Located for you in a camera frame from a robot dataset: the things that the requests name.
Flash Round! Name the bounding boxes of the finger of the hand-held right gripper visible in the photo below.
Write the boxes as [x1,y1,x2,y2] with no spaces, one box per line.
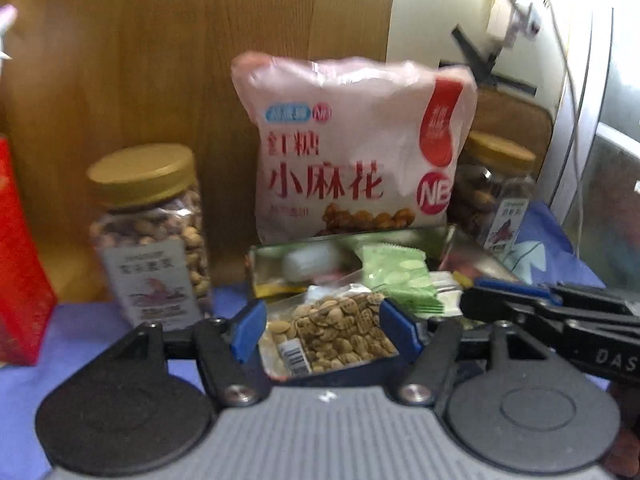
[471,277,640,313]
[459,287,640,348]

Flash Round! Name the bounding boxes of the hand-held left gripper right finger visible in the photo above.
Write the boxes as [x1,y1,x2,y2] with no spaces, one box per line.
[378,298,521,407]

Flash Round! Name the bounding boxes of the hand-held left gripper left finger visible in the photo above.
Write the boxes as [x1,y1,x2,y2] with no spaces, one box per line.
[120,300,271,407]

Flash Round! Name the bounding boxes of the light green snack packet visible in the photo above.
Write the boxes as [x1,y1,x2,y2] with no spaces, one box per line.
[360,244,445,317]

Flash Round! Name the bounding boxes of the clear bean snack packet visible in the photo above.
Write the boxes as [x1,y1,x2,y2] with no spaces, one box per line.
[259,292,401,380]

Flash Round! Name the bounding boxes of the dark red clothing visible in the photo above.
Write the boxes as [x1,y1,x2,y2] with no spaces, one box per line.
[605,380,640,477]

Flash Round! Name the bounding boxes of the gold-lid mixed nut jar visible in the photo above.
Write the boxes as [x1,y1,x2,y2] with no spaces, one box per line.
[446,131,539,266]

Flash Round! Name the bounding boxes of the gold-lid peanut jar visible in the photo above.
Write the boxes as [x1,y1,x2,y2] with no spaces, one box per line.
[86,143,214,331]

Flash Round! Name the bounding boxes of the blue tablecloth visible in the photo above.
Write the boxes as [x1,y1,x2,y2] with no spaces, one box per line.
[0,200,640,480]

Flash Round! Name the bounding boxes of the brown wooden board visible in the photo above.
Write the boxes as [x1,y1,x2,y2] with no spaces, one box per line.
[470,87,554,171]

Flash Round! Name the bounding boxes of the pink snack bag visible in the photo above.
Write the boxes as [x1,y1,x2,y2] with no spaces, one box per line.
[231,51,479,245]

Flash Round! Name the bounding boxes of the white charger plug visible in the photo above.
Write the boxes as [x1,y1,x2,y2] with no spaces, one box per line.
[514,0,547,37]

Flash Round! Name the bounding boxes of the white pink plush toy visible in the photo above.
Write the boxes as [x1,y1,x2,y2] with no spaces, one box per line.
[0,4,19,61]

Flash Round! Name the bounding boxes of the white cable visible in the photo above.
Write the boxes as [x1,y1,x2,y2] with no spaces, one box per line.
[500,0,587,242]

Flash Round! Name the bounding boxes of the black metal bracket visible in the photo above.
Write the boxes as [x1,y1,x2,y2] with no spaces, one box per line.
[451,25,539,96]

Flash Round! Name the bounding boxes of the grey window frame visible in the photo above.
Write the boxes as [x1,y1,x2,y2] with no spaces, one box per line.
[547,0,640,287]

